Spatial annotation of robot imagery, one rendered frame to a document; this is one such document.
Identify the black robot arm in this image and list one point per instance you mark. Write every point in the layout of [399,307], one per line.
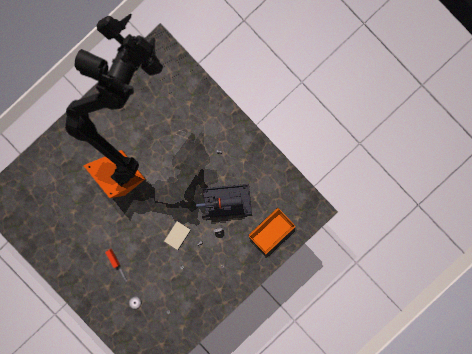
[112,96]

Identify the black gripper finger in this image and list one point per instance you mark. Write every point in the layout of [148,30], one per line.
[153,53]
[124,21]

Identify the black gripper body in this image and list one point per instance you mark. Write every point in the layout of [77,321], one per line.
[109,28]

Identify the red-handled screwdriver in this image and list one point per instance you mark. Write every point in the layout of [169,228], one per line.
[114,260]

